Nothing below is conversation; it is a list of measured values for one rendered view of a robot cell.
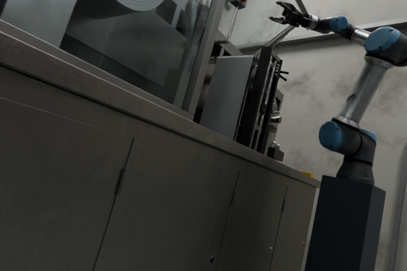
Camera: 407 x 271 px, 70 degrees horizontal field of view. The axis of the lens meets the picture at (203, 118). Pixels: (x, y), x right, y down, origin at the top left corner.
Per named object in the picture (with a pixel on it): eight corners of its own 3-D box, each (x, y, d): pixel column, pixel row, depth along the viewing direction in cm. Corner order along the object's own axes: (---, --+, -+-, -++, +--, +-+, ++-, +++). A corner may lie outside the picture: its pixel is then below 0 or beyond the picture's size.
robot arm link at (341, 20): (355, 21, 146) (339, 23, 157) (340, 11, 142) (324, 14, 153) (349, 35, 147) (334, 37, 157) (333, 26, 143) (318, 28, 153)
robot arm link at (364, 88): (354, 161, 123) (421, 38, 112) (328, 152, 117) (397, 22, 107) (335, 150, 134) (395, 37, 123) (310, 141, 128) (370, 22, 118)
